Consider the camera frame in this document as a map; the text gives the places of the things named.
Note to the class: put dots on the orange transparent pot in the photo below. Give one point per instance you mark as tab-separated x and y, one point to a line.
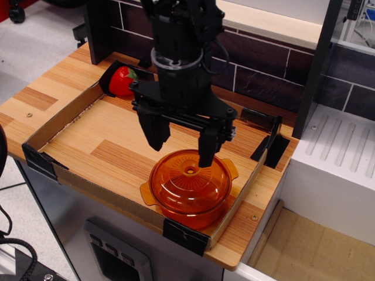
194	221

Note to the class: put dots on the orange transparent pot lid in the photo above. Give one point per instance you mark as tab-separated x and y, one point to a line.
179	184

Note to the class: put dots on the dark grey shelf post left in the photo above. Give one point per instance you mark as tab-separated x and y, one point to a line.
98	28

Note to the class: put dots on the dark grey shelf post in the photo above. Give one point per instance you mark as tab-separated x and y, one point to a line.
98	28
307	105

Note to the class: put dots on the light wooden shelf board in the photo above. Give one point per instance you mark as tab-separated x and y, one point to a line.
271	25

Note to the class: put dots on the black caster wheel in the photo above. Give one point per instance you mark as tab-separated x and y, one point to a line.
17	14

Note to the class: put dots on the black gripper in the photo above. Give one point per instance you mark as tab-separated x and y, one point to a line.
183	95

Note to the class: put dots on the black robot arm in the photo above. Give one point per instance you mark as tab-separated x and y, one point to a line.
184	33

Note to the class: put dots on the red toy strawberry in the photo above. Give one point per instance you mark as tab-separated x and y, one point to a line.
121	80

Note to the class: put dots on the dark grey shelf post right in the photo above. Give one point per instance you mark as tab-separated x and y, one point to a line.
307	105

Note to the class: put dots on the white toy sink drainboard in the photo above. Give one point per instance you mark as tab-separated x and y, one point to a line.
330	178

